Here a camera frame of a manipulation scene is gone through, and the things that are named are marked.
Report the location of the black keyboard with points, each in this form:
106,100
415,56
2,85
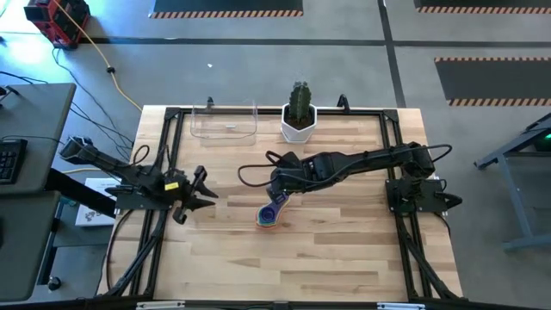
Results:
10,161

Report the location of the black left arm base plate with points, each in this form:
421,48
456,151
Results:
129,204

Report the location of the green cactus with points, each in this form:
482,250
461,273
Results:
300,101

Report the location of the white printed paper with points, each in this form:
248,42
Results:
92,217

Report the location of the grey metal side table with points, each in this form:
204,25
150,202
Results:
514,198

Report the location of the silver edge bracket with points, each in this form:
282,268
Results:
400,306
159,305

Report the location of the black table clamp bracket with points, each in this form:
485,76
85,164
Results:
343,102
209,102

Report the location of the red and black equipment box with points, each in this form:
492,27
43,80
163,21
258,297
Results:
64,26

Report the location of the black caster wheel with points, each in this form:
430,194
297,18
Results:
54,283

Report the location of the dark blue measuring cup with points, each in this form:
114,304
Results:
270,225

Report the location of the purple measuring scoop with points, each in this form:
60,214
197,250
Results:
270,227

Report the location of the black desk support beam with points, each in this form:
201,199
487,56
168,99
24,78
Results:
73,189

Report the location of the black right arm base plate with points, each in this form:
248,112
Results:
430,202

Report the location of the clear plastic basket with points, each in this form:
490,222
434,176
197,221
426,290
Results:
224,129

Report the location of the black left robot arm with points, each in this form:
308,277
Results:
107,163

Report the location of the black metal table frame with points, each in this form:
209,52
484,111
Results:
280,111

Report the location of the black mat striped edge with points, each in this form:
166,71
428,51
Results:
482,3
495,79
224,5

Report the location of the black device green light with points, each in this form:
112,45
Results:
544,142

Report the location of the white plant pot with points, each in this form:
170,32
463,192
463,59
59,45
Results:
297,134

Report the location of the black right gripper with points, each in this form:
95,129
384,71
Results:
305,172

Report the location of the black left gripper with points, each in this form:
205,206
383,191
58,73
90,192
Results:
176,189

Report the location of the grey desk top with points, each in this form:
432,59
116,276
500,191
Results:
34,112
21,249

